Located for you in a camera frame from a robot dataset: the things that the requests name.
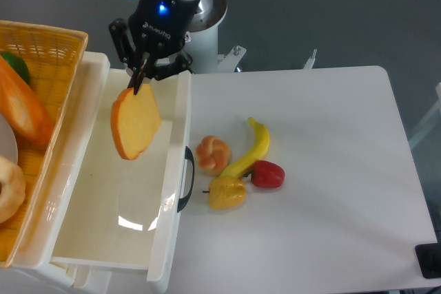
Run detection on white drawer cabinet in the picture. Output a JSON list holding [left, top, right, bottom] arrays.
[[0, 51, 180, 294]]

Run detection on black device at edge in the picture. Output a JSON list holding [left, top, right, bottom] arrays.
[[415, 243, 441, 279]]

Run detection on orange bread slice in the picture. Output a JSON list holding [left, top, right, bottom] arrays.
[[110, 83, 161, 160]]

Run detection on orange baguette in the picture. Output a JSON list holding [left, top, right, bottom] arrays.
[[1, 57, 54, 146]]

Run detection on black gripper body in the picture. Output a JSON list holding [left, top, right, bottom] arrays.
[[128, 0, 199, 59]]

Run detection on green fruit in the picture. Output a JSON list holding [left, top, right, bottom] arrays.
[[1, 51, 30, 85]]

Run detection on red bell pepper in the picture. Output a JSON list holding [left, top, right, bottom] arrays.
[[251, 160, 285, 189]]

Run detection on white upper drawer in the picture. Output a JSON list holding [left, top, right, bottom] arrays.
[[51, 70, 191, 292]]

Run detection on beige bagel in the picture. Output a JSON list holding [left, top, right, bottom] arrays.
[[1, 156, 26, 223]]

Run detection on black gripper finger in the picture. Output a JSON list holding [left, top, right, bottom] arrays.
[[109, 19, 147, 88], [133, 50, 193, 94]]

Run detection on braided bread roll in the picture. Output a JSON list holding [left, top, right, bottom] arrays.
[[196, 136, 231, 177]]

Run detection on orange woven basket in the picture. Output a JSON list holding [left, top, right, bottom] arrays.
[[1, 21, 88, 269]]

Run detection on yellow banana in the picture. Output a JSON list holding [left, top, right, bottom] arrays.
[[220, 117, 270, 178]]

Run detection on yellow bell pepper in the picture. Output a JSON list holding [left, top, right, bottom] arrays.
[[203, 177, 247, 211]]

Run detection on black drawer handle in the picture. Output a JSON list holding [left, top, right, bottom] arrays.
[[177, 146, 195, 213]]

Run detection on white plate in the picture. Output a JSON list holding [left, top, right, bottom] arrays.
[[0, 115, 18, 164]]

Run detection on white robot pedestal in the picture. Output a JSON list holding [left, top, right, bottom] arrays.
[[182, 0, 318, 75]]

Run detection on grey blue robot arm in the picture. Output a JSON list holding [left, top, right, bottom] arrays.
[[109, 0, 201, 93]]

